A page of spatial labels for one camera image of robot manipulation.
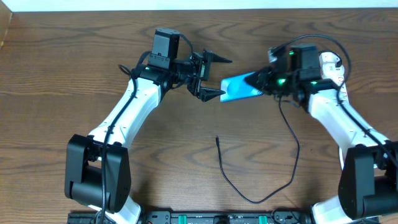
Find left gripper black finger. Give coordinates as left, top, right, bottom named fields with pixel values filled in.
left=198, top=87, right=225, bottom=102
left=203, top=49, right=233, bottom=63

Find blue Galaxy smartphone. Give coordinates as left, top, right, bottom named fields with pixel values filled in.
left=220, top=72, right=263, bottom=103

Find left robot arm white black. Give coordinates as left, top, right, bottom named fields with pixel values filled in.
left=64, top=28, right=230, bottom=223

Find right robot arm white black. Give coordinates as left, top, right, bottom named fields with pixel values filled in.
left=244, top=44, right=397, bottom=223

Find white charger adapter plug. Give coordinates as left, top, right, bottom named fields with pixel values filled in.
left=319, top=51, right=342, bottom=71

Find white power strip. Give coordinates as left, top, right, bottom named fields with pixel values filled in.
left=322, top=65, right=349, bottom=101

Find black charger cable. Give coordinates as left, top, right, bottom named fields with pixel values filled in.
left=215, top=93, right=301, bottom=205

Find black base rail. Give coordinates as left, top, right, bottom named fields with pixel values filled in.
left=67, top=210, right=312, bottom=224

